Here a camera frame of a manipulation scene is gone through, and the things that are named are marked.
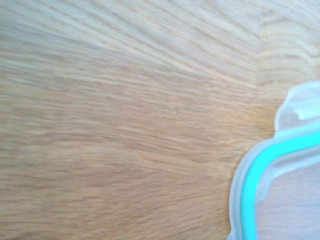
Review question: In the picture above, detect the clear lid with teal seal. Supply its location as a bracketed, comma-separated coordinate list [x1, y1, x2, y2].
[226, 80, 320, 240]

